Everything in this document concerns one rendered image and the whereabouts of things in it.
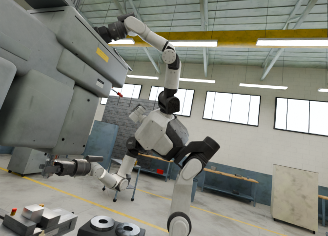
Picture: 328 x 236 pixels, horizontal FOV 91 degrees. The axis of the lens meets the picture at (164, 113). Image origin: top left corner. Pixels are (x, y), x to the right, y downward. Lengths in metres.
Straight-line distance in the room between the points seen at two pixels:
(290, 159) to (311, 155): 0.79
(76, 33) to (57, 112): 0.33
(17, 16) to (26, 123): 0.32
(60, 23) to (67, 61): 0.13
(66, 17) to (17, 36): 0.19
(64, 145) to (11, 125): 0.23
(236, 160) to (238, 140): 0.89
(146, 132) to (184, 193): 0.44
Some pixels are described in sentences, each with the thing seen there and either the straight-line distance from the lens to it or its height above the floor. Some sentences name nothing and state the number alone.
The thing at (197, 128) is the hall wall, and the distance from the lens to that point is 8.24.
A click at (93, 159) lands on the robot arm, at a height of 1.29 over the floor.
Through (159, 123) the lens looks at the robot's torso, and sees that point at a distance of 0.99.
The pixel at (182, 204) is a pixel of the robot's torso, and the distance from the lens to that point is 1.12.
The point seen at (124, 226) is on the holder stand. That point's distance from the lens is 0.76.
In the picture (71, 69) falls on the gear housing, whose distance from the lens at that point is 0.78.
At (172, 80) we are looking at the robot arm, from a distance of 0.98.
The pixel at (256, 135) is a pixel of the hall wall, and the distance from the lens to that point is 8.43.
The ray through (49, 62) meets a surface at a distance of 0.73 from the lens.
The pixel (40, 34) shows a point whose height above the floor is 1.71.
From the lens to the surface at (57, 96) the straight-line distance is 0.74.
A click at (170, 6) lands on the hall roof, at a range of 6.76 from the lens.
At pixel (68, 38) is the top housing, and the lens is 0.77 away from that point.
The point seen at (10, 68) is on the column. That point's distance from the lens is 0.53.
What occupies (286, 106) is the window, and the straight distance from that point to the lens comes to 8.99.
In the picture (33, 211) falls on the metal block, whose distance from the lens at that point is 0.98.
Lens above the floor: 1.44
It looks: 11 degrees up
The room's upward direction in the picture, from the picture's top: 12 degrees clockwise
